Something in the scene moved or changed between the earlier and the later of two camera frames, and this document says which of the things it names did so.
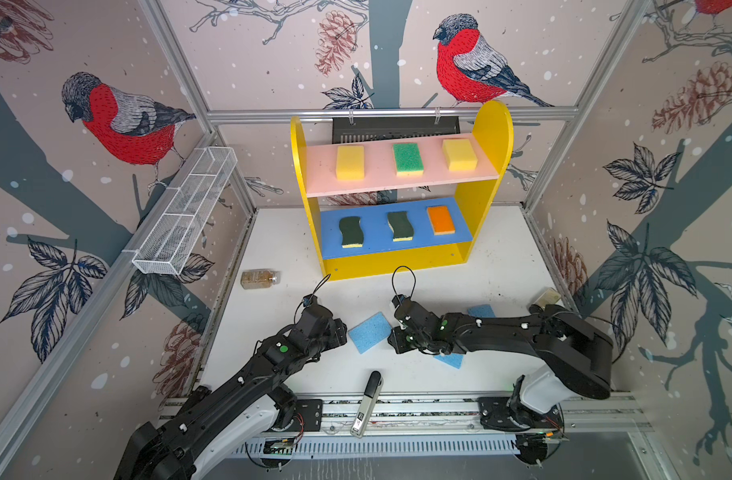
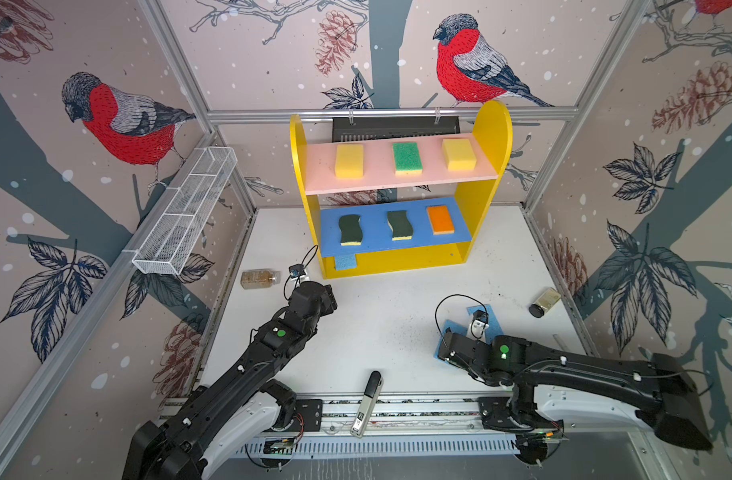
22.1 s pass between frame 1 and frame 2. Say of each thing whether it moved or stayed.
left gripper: moved
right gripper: moved
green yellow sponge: stayed
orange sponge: stayed
